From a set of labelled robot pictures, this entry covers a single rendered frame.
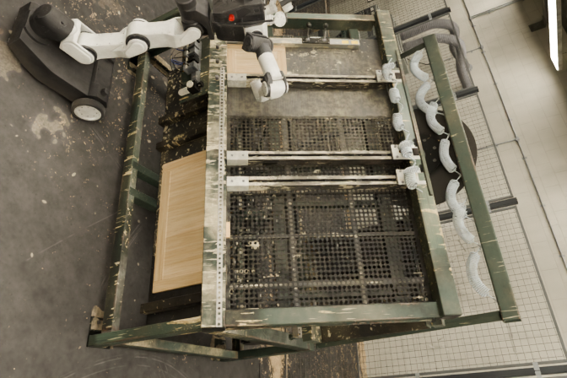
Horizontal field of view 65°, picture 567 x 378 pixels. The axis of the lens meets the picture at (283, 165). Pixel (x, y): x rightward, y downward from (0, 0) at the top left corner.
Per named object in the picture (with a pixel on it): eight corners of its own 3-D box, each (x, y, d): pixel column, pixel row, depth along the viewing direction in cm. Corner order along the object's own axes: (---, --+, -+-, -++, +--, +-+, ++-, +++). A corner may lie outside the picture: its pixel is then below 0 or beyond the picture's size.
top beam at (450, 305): (372, 19, 342) (375, 9, 333) (385, 19, 343) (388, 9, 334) (436, 319, 235) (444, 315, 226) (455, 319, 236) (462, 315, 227)
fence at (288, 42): (227, 40, 318) (227, 36, 315) (357, 43, 328) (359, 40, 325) (227, 45, 316) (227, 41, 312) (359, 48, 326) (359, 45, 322)
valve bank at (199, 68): (170, 35, 311) (197, 22, 302) (183, 48, 322) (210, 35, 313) (164, 92, 287) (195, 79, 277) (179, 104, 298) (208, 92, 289)
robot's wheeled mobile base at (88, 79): (-4, 62, 246) (37, 39, 234) (18, -3, 272) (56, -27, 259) (89, 118, 297) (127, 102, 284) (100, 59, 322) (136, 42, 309)
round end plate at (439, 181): (357, 124, 358) (460, 91, 328) (359, 127, 363) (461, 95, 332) (372, 217, 319) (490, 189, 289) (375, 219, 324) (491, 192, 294)
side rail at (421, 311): (225, 314, 232) (224, 310, 223) (429, 305, 244) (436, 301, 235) (225, 330, 229) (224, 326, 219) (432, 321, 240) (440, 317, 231)
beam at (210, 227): (211, 21, 334) (210, 9, 325) (227, 21, 336) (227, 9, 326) (202, 332, 227) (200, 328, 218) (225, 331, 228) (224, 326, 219)
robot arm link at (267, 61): (291, 83, 238) (278, 51, 247) (269, 85, 233) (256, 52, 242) (286, 96, 248) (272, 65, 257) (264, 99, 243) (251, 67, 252)
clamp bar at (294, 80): (227, 78, 301) (226, 52, 281) (397, 80, 314) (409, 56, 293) (227, 89, 297) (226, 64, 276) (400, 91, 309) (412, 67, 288)
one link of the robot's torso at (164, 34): (120, 40, 261) (195, 24, 254) (123, 18, 269) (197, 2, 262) (132, 57, 274) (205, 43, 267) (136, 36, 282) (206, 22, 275)
